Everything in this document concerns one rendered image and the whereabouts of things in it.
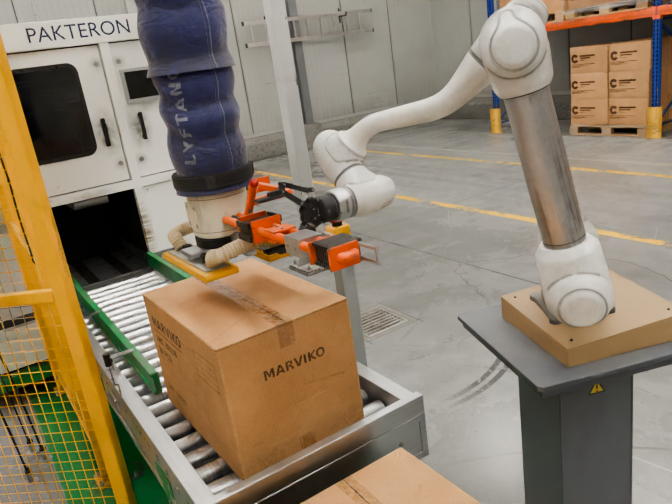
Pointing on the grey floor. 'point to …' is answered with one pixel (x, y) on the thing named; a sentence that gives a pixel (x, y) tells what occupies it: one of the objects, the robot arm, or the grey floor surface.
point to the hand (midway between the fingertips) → (264, 226)
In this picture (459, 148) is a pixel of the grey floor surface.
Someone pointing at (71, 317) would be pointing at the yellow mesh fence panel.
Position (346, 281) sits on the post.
